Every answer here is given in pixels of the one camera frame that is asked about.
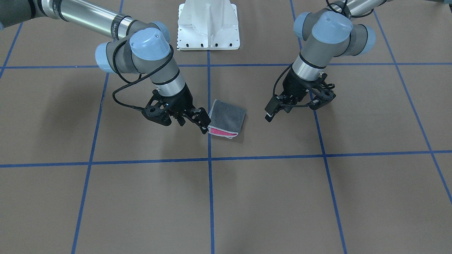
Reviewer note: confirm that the pink towel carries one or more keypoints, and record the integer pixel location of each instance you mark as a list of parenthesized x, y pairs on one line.
[(226, 120)]

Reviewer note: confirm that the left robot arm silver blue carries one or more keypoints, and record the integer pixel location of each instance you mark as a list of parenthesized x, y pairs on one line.
[(326, 34)]

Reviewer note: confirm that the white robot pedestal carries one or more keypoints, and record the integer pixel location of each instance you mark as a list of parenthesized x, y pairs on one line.
[(208, 25)]

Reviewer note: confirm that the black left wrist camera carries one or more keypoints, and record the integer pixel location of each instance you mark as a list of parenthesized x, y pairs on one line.
[(324, 92)]

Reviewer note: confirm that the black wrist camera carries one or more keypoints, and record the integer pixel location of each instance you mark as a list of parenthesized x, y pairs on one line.
[(324, 92), (156, 110)]

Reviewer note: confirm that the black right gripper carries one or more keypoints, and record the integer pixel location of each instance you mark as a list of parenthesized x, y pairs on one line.
[(183, 100)]

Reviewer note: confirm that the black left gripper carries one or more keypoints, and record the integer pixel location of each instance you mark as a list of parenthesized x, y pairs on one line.
[(296, 85)]

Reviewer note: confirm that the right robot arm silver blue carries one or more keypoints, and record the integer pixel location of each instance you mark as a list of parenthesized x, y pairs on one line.
[(138, 51)]

